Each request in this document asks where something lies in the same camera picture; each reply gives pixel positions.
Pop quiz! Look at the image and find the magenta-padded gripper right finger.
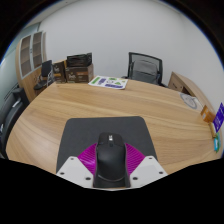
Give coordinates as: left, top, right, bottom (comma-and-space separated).
124, 142, 169, 189

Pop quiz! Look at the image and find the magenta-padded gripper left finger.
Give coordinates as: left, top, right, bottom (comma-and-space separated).
55, 142, 99, 189

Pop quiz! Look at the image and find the black computer mouse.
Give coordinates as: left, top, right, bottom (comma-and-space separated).
92, 131, 131, 189

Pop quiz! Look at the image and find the dark grey mouse pad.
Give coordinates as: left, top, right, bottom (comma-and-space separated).
55, 115, 158, 174

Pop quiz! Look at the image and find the black leather office chair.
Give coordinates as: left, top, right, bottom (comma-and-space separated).
0, 87, 30, 158

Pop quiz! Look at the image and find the purple pouch package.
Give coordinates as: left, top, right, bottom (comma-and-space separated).
212, 102, 224, 134

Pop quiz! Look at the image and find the wooden side desk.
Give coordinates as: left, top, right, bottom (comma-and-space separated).
167, 70, 211, 109

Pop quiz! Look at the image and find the white leaflet with coloured print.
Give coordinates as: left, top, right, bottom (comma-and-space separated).
87, 75, 129, 91

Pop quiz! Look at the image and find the large brown printed carton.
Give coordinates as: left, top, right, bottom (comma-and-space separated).
65, 63, 95, 84

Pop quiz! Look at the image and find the grey backpack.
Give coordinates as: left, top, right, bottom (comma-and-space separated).
132, 59, 159, 84

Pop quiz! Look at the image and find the small brown printed carton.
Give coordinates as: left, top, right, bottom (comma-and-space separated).
52, 59, 68, 84

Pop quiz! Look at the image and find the black visitor chair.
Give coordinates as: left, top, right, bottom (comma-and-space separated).
33, 59, 55, 92

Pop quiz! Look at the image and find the black box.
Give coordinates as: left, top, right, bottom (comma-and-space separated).
66, 52, 93, 68

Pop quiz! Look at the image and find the black mesh office chair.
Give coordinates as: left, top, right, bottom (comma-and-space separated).
121, 51, 167, 88

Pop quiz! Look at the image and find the wooden shelf unit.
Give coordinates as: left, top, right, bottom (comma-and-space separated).
14, 30, 48, 103

